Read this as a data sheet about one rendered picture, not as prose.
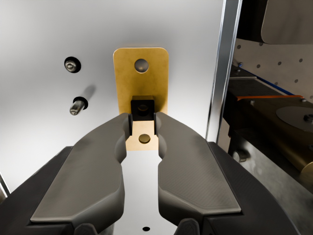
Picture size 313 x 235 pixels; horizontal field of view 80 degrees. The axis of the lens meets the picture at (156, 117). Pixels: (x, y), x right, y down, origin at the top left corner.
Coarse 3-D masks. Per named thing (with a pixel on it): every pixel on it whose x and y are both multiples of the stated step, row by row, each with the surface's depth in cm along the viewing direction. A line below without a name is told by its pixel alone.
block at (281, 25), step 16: (256, 0) 16; (272, 0) 14; (288, 0) 14; (304, 0) 14; (240, 16) 18; (256, 16) 16; (272, 16) 15; (288, 16) 15; (304, 16) 15; (240, 32) 18; (256, 32) 16; (272, 32) 15; (288, 32) 15; (304, 32) 15
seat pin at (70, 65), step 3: (69, 60) 13; (72, 60) 13; (75, 60) 14; (78, 60) 14; (66, 63) 13; (69, 63) 13; (72, 63) 13; (75, 63) 13; (78, 63) 14; (66, 66) 13; (69, 66) 13; (72, 66) 13; (75, 66) 13; (78, 66) 14; (69, 69) 13; (72, 69) 13; (75, 69) 13
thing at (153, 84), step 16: (128, 48) 13; (144, 48) 13; (160, 48) 13; (128, 64) 13; (160, 64) 13; (128, 80) 14; (144, 80) 14; (160, 80) 14; (128, 96) 14; (144, 96) 14; (160, 96) 14; (128, 112) 15; (144, 112) 14; (144, 128) 15; (128, 144) 16; (144, 144) 16
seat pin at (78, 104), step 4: (76, 100) 15; (80, 100) 14; (84, 100) 15; (72, 104) 14; (76, 104) 14; (80, 104) 14; (84, 104) 15; (72, 108) 13; (76, 108) 14; (80, 108) 14; (72, 112) 13; (76, 112) 13; (80, 112) 14
